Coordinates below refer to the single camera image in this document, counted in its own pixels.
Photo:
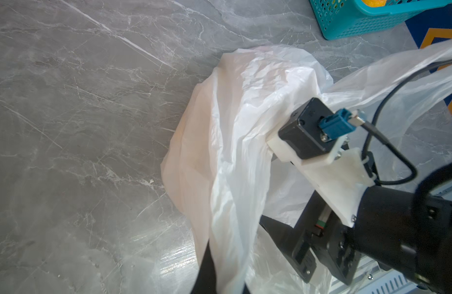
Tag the orange tangerine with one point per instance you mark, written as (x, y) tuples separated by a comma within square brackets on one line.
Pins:
[(374, 3)]

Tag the white plastic bag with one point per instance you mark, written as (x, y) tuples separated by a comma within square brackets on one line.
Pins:
[(218, 170)]

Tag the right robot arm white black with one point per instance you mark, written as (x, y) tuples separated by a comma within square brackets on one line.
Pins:
[(408, 232)]

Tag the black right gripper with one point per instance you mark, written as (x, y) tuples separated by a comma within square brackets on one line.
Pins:
[(318, 237)]

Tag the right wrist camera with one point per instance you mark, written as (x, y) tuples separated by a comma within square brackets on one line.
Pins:
[(312, 139)]

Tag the teal plastic basket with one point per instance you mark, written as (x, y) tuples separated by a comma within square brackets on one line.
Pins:
[(339, 19)]

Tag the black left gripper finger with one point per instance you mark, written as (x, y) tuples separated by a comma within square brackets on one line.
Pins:
[(206, 280)]

